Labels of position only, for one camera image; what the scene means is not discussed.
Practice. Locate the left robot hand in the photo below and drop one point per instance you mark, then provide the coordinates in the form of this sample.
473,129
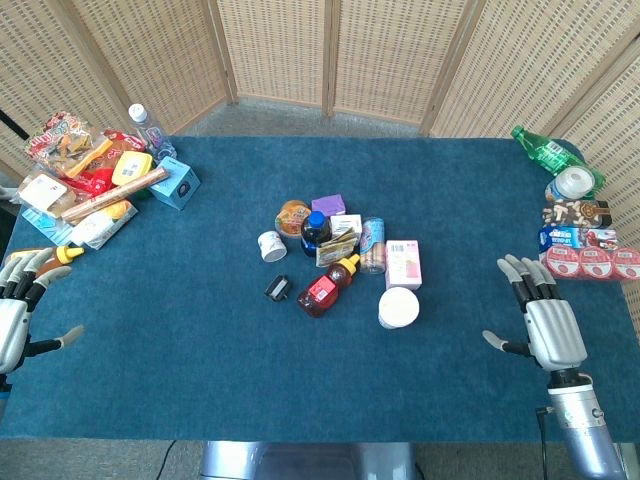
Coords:
12,320

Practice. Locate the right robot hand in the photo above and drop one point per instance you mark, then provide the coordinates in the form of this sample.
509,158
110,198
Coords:
552,330

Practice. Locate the white paper cup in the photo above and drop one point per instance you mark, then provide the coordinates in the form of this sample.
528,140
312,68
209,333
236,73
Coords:
398,307

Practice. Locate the brown squeeze bottle yellow cap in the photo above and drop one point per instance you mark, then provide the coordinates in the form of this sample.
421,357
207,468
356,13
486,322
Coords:
62,255

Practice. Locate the blue and red carton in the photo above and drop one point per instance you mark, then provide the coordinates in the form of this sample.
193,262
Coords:
575,236

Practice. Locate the light blue striped packet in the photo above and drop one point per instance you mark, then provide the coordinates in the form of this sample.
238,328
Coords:
45,225

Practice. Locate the brown chocolate snack box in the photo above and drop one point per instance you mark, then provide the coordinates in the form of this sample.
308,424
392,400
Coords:
575,212

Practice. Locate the white and orange packet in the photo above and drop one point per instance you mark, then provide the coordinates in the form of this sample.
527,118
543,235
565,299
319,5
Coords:
102,225

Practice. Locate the packaged bread white label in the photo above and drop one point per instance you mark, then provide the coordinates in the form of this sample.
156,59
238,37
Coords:
42,192

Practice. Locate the jar with white lid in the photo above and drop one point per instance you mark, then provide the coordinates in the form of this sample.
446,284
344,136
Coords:
572,182

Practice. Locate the long brown biscuit pack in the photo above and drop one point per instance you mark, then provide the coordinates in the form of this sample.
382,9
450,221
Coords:
115,195

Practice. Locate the pink and white box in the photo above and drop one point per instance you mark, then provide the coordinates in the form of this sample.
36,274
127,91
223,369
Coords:
403,265

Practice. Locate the red snack bag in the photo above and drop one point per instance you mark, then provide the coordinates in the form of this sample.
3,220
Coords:
107,175

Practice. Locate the green soda bottle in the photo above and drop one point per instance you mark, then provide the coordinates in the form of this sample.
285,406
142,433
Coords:
550,152

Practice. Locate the colourful snack bag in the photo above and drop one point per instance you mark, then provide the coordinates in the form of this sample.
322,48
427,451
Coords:
62,142

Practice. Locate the blue table mat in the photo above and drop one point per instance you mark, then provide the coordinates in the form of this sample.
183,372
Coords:
200,350

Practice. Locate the yellow plastic container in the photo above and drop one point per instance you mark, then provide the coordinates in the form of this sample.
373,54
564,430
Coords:
131,167

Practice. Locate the light blue box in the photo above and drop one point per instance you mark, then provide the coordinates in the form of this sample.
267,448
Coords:
176,184

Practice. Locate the amber honey bottle red label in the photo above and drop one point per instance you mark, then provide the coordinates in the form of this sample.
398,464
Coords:
325,292

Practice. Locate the small white box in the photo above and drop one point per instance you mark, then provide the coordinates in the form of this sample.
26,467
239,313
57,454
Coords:
346,223

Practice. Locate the clear water bottle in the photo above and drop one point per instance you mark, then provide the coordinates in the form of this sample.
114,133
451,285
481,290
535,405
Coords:
150,132

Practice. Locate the purple box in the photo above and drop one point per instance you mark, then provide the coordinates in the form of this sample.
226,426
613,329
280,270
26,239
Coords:
330,205

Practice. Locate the dark drink bottle blue cap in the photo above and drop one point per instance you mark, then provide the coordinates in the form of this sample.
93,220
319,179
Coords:
315,232

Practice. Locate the small black clip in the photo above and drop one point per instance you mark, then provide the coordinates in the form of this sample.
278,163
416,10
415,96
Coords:
278,288

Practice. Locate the small white jar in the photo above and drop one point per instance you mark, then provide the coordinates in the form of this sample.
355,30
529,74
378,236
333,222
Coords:
272,246

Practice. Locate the silver robot torso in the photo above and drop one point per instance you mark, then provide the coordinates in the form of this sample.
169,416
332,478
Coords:
305,462

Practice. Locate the orange lid round container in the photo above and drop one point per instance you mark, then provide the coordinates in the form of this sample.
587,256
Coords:
292,217

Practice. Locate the woven bamboo folding screen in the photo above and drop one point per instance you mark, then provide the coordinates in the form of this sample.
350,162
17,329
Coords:
390,50

